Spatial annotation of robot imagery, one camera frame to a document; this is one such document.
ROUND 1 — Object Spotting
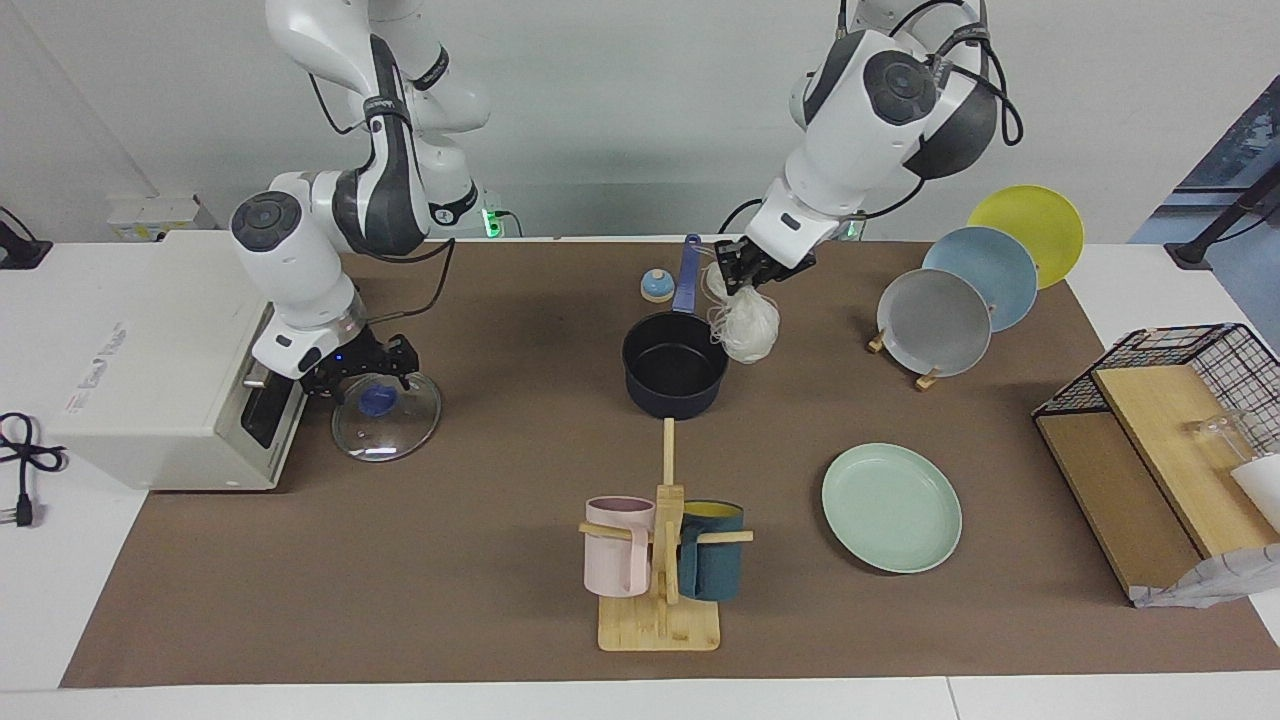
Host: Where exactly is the glass lid blue knob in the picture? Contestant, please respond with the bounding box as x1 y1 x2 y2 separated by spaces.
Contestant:
331 368 443 463

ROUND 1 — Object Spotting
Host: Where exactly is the grey plate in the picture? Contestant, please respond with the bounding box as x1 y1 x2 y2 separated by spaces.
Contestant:
877 268 993 379

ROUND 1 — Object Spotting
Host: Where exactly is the wooden plate rack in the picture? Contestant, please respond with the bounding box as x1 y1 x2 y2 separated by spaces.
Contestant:
866 325 943 392

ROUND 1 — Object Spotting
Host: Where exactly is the light blue plate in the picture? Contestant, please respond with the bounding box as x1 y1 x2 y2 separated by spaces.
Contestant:
921 226 1040 333

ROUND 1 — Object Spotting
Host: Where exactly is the light green plate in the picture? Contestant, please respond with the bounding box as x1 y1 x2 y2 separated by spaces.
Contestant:
821 443 964 575

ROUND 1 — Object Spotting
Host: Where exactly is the yellow plate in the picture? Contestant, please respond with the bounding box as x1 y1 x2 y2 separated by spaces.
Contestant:
967 184 1086 291

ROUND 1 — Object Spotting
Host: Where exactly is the beige toaster oven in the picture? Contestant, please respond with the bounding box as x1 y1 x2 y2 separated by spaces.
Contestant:
45 230 311 492

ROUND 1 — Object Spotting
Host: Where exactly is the brown table mat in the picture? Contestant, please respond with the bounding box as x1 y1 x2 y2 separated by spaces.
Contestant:
60 240 1280 689

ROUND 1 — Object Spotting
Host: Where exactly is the pink mug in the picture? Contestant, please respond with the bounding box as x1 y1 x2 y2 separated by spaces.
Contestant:
584 496 657 599

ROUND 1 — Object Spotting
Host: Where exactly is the dark teal mug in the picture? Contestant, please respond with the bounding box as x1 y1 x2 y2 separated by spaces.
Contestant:
677 500 746 602

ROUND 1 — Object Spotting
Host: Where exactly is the black clamp base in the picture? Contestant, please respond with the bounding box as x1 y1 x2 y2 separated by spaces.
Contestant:
0 205 53 270

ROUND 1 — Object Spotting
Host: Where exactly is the wooden mug tree stand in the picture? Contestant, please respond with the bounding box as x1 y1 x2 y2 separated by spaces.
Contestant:
578 418 754 653

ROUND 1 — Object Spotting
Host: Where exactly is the black stand foot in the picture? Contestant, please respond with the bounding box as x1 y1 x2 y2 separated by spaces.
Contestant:
1165 165 1280 269

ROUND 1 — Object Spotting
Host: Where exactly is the clear glass cup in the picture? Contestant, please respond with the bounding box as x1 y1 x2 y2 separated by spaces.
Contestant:
1185 412 1251 466

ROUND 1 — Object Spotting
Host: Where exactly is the white cup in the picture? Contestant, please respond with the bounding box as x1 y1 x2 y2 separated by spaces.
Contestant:
1230 455 1280 504

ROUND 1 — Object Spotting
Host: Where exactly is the white marbled cloth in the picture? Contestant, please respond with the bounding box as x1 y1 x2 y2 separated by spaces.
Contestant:
1130 543 1280 610

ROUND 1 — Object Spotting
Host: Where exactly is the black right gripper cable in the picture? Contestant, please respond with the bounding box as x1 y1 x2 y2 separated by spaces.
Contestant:
365 235 461 326

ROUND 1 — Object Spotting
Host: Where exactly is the black pot purple handle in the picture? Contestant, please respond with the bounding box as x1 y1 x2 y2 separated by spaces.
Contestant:
621 234 730 420

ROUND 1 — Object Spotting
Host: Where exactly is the white wall socket box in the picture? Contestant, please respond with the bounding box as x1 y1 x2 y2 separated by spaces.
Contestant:
107 194 203 242

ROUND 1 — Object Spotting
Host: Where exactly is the black power cable with plug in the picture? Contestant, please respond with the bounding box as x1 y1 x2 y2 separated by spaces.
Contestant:
0 412 69 529

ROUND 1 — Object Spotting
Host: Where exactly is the wire and wood shelf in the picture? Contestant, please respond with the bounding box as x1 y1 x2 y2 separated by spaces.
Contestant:
1032 323 1280 601

